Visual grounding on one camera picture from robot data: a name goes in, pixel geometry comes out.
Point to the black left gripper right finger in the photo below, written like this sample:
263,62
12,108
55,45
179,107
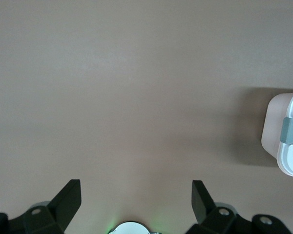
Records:
202,204

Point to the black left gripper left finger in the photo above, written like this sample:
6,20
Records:
63,207

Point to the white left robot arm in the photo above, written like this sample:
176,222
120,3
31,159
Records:
131,229

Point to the pink plastic box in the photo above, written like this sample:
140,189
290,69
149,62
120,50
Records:
273,126

